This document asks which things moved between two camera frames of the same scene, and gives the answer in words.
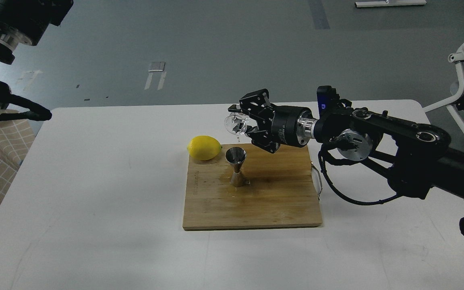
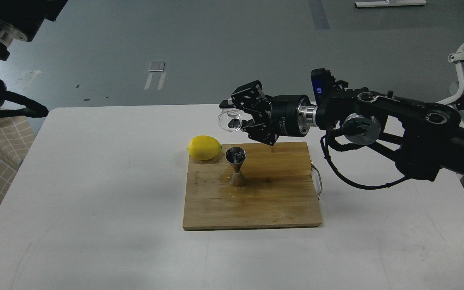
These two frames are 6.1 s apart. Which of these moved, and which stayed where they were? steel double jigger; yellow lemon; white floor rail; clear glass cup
Moved: clear glass cup
Stayed: white floor rail; yellow lemon; steel double jigger
